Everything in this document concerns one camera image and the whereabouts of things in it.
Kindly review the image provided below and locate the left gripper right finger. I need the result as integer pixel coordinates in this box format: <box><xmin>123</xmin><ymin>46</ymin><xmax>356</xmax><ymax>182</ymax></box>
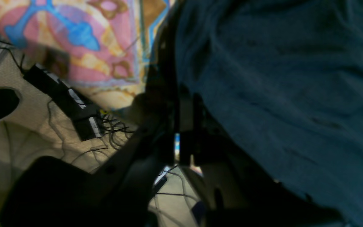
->
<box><xmin>178</xmin><ymin>86</ymin><xmax>345</xmax><ymax>227</ymax></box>

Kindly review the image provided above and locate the patterned tablecloth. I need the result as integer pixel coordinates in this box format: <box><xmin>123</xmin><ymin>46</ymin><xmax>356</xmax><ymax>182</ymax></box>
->
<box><xmin>0</xmin><ymin>0</ymin><xmax>176</xmax><ymax>110</ymax></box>

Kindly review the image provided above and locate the black power adapter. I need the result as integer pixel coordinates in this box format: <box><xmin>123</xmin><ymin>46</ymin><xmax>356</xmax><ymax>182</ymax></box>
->
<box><xmin>23</xmin><ymin>64</ymin><xmax>105</xmax><ymax>141</ymax></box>

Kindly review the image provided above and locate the black long-sleeve t-shirt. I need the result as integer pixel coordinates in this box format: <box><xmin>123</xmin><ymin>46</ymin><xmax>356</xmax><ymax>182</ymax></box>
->
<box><xmin>166</xmin><ymin>0</ymin><xmax>363</xmax><ymax>227</ymax></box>

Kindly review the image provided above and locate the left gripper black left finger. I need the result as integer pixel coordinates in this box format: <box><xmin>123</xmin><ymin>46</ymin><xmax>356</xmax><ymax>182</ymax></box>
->
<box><xmin>0</xmin><ymin>91</ymin><xmax>177</xmax><ymax>227</ymax></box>

